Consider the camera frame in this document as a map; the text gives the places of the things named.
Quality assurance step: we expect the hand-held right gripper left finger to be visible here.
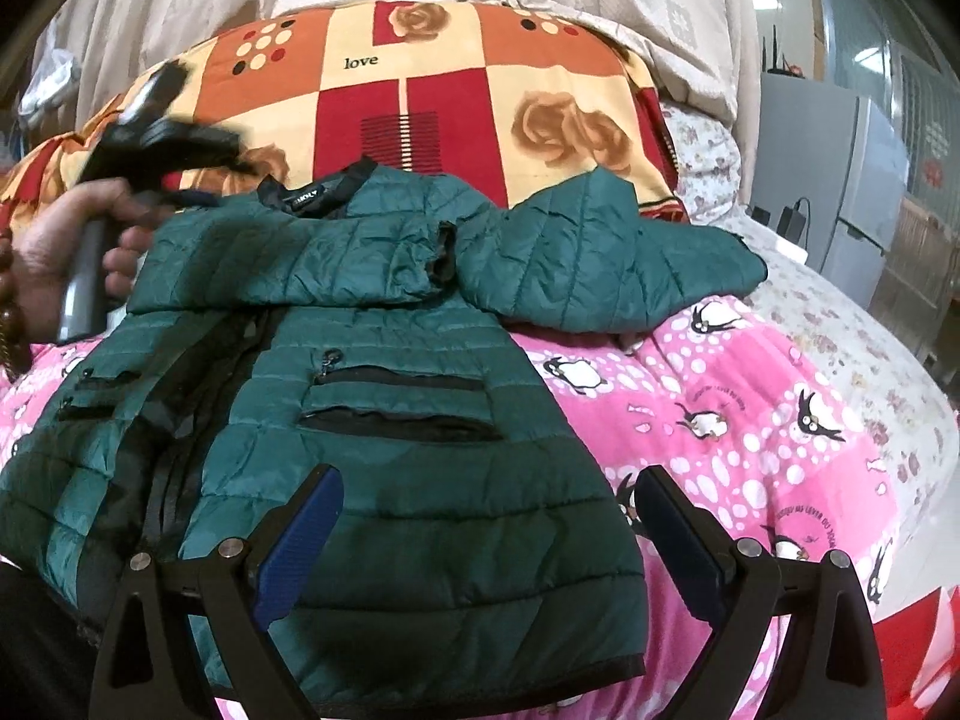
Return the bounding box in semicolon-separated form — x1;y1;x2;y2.
88;463;346;720

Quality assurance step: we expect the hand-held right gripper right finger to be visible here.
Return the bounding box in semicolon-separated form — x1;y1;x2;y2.
637;465;880;720

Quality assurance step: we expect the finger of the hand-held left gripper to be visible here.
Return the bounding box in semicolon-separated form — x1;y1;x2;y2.
161;120;260;177

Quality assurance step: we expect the green puffer jacket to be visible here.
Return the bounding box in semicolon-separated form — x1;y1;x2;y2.
0;156;767;707

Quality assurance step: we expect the person's left hand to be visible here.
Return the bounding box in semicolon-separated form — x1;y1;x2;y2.
13;178;162;335

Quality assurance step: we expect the pink penguin blanket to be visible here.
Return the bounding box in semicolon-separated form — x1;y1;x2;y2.
0;292;908;720

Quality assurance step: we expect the orange red patchwork pillow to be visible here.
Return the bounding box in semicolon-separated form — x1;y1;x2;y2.
0;0;689;224

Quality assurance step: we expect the white floral bedsheet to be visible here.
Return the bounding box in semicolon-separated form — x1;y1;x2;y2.
660;101;960;586

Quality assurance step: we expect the black power adapter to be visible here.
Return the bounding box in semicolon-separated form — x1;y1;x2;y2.
780;197;814;241

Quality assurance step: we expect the grey refrigerator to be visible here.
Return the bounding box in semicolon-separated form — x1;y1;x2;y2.
817;94;912;297

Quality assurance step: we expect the white cabinet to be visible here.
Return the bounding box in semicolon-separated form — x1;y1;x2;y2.
750;73;852;260

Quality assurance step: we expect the black router with antennas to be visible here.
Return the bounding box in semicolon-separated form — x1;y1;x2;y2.
761;25;809;80

